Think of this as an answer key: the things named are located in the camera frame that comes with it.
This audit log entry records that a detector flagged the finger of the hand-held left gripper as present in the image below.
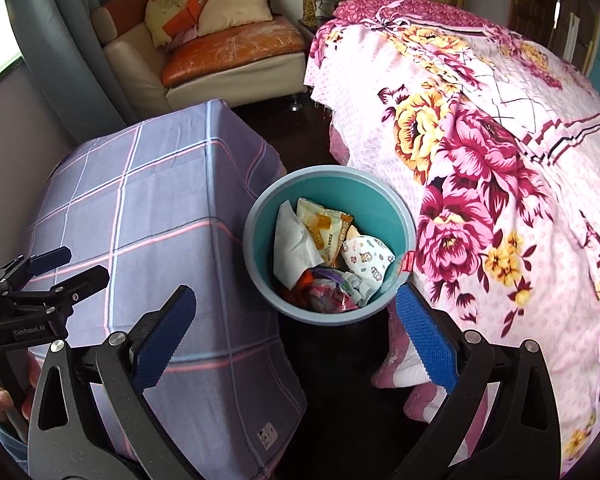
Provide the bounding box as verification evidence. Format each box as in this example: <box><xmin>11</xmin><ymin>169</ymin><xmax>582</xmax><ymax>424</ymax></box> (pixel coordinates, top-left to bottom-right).
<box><xmin>7</xmin><ymin>265</ymin><xmax>111</xmax><ymax>318</ymax></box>
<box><xmin>0</xmin><ymin>246</ymin><xmax>72</xmax><ymax>291</ymax></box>

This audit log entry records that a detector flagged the pink wafer packet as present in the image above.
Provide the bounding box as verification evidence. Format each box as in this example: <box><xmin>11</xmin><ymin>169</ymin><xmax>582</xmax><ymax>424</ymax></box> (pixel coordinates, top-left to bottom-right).
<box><xmin>300</xmin><ymin>280</ymin><xmax>358</xmax><ymax>312</ymax></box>

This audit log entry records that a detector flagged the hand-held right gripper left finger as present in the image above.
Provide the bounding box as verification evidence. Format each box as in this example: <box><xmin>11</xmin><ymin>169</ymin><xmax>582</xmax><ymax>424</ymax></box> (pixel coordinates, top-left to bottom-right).
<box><xmin>27</xmin><ymin>285</ymin><xmax>201</xmax><ymax>480</ymax></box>

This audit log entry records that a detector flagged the orange red wrapper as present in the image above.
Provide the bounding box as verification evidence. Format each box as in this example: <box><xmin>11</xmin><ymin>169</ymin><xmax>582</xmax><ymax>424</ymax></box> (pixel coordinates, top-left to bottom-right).
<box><xmin>292</xmin><ymin>267</ymin><xmax>326</xmax><ymax>293</ymax></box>

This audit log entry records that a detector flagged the white tissue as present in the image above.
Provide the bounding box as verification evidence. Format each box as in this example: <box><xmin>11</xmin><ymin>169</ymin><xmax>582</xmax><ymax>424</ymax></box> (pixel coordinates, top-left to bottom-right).
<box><xmin>272</xmin><ymin>200</ymin><xmax>323</xmax><ymax>291</ymax></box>

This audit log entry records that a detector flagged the yellow orange plush toy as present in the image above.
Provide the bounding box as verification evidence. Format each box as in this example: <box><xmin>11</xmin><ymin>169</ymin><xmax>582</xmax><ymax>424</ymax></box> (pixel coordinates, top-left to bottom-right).
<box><xmin>145</xmin><ymin>0</ymin><xmax>218</xmax><ymax>48</ymax></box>

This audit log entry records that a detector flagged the cream bread packet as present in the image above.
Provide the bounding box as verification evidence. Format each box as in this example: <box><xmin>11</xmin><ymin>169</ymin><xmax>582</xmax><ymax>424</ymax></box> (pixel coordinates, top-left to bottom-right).
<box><xmin>296</xmin><ymin>197</ymin><xmax>355</xmax><ymax>268</ymax></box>

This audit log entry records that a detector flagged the orange seat cushion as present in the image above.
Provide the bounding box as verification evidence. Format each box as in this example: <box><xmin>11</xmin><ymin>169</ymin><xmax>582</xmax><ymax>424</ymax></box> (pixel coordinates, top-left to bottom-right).
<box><xmin>161</xmin><ymin>16</ymin><xmax>306</xmax><ymax>88</ymax></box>

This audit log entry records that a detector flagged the pink floral blanket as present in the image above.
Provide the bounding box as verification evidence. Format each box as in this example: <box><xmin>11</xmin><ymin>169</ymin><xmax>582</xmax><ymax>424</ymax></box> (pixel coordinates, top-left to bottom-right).
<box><xmin>304</xmin><ymin>0</ymin><xmax>600</xmax><ymax>466</ymax></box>

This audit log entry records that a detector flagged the window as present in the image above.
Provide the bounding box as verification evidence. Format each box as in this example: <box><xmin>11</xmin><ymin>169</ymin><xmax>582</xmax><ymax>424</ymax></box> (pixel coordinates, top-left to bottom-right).
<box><xmin>0</xmin><ymin>0</ymin><xmax>25</xmax><ymax>95</ymax></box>

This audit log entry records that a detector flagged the purple clear plastic wrapper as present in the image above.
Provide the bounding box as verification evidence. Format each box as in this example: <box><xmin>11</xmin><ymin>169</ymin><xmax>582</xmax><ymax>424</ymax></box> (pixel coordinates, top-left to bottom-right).
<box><xmin>312</xmin><ymin>267</ymin><xmax>353</xmax><ymax>286</ymax></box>

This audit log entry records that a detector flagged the grey curtain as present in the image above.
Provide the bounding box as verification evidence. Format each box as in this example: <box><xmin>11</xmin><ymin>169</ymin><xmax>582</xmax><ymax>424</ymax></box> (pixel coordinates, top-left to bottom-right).
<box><xmin>17</xmin><ymin>0</ymin><xmax>136</xmax><ymax>126</ymax></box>

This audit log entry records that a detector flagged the beige pillow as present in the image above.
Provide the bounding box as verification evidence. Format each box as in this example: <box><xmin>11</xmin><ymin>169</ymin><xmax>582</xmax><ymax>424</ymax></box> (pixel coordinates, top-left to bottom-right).
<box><xmin>197</xmin><ymin>0</ymin><xmax>273</xmax><ymax>38</ymax></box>

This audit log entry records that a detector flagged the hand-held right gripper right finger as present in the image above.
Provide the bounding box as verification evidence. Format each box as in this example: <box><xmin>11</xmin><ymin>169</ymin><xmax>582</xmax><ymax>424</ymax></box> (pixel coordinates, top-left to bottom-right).
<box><xmin>385</xmin><ymin>284</ymin><xmax>563</xmax><ymax>480</ymax></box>

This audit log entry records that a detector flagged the bedside table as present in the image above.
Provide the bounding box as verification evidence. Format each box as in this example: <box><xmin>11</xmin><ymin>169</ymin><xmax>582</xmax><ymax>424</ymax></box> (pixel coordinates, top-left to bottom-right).
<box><xmin>296</xmin><ymin>0</ymin><xmax>338</xmax><ymax>41</ymax></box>

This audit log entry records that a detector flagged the cream sofa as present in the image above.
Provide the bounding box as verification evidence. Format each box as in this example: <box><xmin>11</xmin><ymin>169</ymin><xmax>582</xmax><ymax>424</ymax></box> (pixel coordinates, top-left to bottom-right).
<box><xmin>91</xmin><ymin>0</ymin><xmax>308</xmax><ymax>116</ymax></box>

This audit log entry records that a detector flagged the dark carved wooden cabinet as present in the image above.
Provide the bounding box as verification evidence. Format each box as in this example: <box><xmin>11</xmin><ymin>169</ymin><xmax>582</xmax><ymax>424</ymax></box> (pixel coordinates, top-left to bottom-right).
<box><xmin>509</xmin><ymin>0</ymin><xmax>600</xmax><ymax>63</ymax></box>

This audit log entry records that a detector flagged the teal trash bin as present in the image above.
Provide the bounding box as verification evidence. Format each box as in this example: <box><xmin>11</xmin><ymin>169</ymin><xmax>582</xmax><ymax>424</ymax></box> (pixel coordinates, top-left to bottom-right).
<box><xmin>243</xmin><ymin>165</ymin><xmax>417</xmax><ymax>328</ymax></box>

